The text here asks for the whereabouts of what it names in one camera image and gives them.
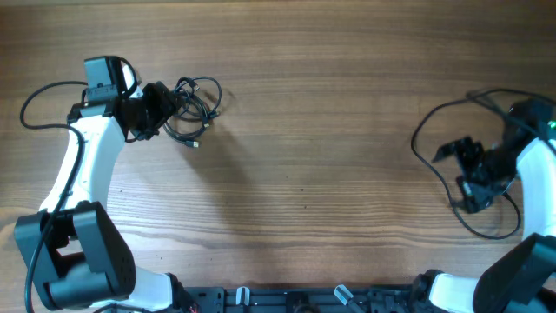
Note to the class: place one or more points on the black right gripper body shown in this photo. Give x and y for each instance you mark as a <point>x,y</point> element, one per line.
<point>482,170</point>

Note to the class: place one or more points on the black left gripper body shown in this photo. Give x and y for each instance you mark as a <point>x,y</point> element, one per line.
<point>152,110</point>

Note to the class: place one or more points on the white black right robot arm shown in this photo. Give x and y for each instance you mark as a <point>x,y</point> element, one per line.
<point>516,282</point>

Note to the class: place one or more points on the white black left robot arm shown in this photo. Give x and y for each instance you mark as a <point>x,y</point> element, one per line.
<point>75,256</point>

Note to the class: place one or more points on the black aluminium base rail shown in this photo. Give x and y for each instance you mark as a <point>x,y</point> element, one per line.
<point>376,299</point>

